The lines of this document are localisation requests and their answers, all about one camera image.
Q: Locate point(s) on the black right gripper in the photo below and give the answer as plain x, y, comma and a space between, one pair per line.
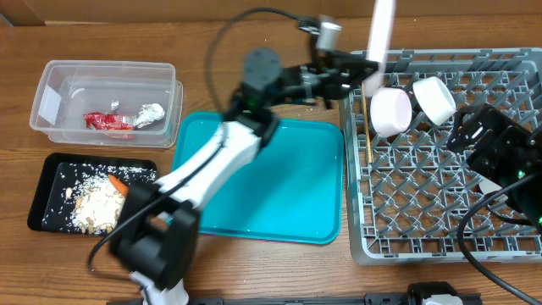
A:
510, 148

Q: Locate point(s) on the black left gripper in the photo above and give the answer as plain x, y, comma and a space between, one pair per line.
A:
334, 71

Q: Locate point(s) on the pink plate with peanuts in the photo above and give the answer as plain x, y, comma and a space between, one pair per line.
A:
379, 42

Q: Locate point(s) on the pink bowl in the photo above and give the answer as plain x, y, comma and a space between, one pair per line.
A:
390, 111

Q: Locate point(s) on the white bowl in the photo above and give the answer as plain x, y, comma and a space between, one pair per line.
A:
434, 99

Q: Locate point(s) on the orange carrot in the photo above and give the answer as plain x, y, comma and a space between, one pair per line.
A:
120, 187

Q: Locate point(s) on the red snack wrapper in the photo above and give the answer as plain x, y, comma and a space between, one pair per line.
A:
115, 124

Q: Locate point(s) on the white plastic cup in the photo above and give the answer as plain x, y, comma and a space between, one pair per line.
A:
487, 186

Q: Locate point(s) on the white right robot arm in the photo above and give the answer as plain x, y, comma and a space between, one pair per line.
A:
526, 199

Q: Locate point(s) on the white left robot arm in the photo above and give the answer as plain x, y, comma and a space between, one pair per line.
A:
155, 238

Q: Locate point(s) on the grey dishwasher rack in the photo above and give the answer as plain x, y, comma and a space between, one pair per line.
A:
406, 205

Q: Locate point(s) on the teal plastic tray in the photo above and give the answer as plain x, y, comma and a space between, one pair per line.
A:
291, 192

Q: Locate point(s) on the clear plastic bin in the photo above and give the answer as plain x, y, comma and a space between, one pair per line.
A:
68, 89

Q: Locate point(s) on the rice and peanut pile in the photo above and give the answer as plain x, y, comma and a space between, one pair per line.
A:
99, 210

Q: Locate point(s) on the black tray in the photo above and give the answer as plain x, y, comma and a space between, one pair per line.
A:
66, 177

